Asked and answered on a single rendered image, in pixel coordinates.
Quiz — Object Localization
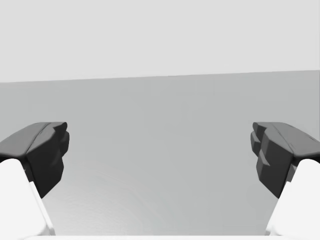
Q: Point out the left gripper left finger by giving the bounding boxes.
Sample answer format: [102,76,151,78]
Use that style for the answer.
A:
[0,121,70,237]

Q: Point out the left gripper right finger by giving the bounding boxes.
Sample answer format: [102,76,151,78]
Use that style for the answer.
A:
[250,121,320,236]

